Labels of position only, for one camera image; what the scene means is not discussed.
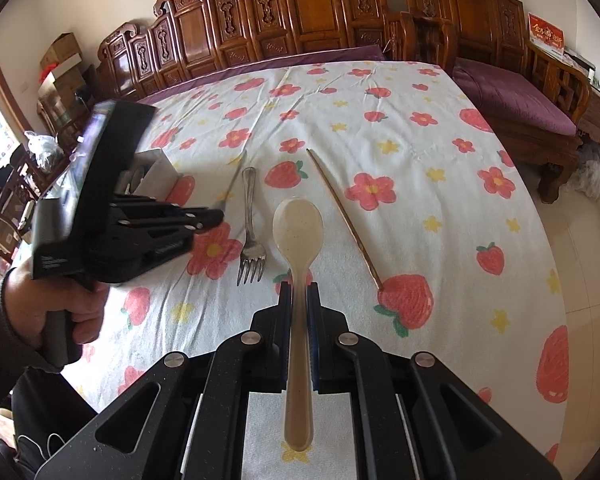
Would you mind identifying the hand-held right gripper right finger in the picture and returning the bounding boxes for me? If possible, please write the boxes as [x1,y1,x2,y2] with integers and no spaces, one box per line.
[306,282,563,480]

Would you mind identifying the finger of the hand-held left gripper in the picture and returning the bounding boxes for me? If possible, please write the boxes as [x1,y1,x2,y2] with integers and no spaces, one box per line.
[125,209,226,236]
[111,195,208,221]

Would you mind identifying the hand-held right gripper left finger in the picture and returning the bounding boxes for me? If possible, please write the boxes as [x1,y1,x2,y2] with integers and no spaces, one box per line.
[32,281,293,480]

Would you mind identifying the steel fork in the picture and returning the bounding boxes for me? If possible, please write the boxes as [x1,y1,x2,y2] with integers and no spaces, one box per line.
[236,166,267,287]

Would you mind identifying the cream long-handled spoon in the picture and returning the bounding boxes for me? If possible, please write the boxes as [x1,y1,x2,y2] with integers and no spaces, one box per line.
[272,197,325,452]

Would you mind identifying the brown wooden chopstick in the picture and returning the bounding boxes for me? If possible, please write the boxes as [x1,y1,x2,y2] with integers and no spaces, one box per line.
[305,148,384,292]

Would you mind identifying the person's left forearm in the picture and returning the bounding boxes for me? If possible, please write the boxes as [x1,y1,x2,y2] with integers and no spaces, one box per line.
[0,274,46,411]

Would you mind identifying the person's left hand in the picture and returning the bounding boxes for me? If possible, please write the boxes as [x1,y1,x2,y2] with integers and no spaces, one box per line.
[1,265,108,346]

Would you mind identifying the dark wooden chair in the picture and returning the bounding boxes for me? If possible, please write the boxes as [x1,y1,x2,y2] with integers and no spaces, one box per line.
[0,150,46,261]

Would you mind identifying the white plastic bag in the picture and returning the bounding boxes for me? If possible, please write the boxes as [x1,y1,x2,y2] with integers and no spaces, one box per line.
[24,130,65,171]

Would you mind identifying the person's dark trousers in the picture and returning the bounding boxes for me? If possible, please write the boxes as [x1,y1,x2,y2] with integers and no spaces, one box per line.
[7,367,98,480]

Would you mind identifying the floral strawberry print cloth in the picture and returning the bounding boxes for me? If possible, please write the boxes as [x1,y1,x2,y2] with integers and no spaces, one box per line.
[60,60,571,480]

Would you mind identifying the purple bench cushion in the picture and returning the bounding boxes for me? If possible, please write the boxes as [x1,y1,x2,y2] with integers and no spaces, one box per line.
[140,44,386,106]

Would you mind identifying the carved wooden bench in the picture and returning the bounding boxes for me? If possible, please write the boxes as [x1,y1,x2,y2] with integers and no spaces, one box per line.
[96,0,406,103]

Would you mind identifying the purple armchair cushion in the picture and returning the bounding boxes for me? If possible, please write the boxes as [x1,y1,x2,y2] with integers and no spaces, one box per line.
[452,57,578,136]

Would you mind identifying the grey plastic bag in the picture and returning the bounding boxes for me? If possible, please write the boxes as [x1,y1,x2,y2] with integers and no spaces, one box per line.
[572,142,600,198]

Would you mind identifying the carved wooden armchair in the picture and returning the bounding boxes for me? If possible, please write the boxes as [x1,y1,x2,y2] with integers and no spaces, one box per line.
[385,0,593,206]

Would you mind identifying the red desk calendar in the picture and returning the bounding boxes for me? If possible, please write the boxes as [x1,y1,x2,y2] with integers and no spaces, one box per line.
[527,12,566,56]

